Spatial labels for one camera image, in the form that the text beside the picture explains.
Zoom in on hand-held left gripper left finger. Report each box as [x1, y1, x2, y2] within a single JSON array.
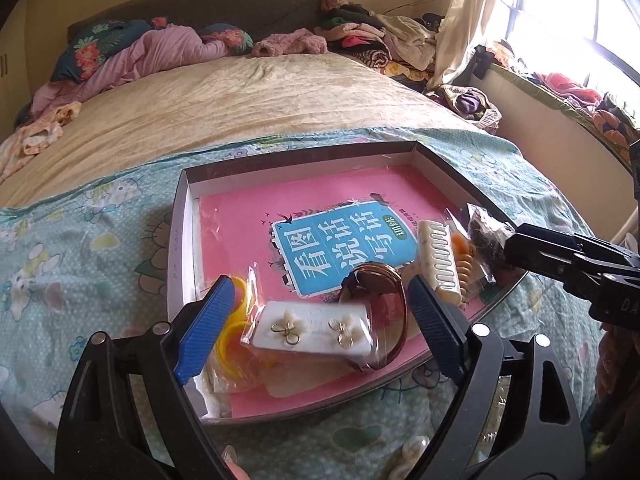
[[54, 275, 237, 480]]

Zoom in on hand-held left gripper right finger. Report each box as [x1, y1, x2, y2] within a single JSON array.
[[407, 275, 587, 480]]

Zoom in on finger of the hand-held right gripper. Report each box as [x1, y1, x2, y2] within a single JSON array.
[[505, 240, 601, 291], [517, 224, 640, 271]]

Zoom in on plastic bag with dark jewelry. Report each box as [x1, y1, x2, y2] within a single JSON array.
[[467, 203, 518, 281]]

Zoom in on white hair claw clip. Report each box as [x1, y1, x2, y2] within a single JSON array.
[[417, 220, 463, 306]]

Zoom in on dark cardboard box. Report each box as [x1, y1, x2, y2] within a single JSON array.
[[164, 141, 531, 426]]

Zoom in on orange hair claw clip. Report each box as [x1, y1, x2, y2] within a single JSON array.
[[447, 227, 481, 306]]

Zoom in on bagged white earring card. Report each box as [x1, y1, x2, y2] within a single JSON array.
[[241, 300, 376, 373]]

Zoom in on person's right forearm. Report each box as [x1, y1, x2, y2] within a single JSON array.
[[587, 322, 640, 466]]

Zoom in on pink book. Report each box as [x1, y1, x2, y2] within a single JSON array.
[[197, 165, 516, 418]]

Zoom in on cartoon cat printed sheet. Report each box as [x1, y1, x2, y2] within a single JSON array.
[[0, 127, 616, 480]]

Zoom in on clothes on window sill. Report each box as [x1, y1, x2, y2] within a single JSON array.
[[487, 40, 640, 161]]

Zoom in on beige bedspread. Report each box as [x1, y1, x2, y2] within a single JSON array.
[[0, 52, 488, 211]]

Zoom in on window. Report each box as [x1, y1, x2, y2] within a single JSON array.
[[495, 0, 640, 106]]

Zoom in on cream curtain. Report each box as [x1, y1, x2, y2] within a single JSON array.
[[427, 0, 526, 88]]

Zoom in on peach patterned garment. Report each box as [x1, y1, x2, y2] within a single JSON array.
[[0, 101, 83, 183]]

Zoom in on pile of clothes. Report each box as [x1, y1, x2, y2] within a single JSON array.
[[320, 0, 446, 81]]

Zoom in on purple blanket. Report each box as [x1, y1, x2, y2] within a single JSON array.
[[15, 25, 231, 126]]

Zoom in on pink fuzzy garment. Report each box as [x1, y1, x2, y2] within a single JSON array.
[[250, 28, 328, 58]]

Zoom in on dark floral quilt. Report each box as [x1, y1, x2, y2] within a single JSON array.
[[50, 19, 255, 83]]

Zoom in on dark headboard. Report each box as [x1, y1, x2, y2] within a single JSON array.
[[66, 0, 332, 43]]

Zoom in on yellow ring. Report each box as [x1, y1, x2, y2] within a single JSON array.
[[215, 320, 261, 383], [227, 275, 251, 321]]

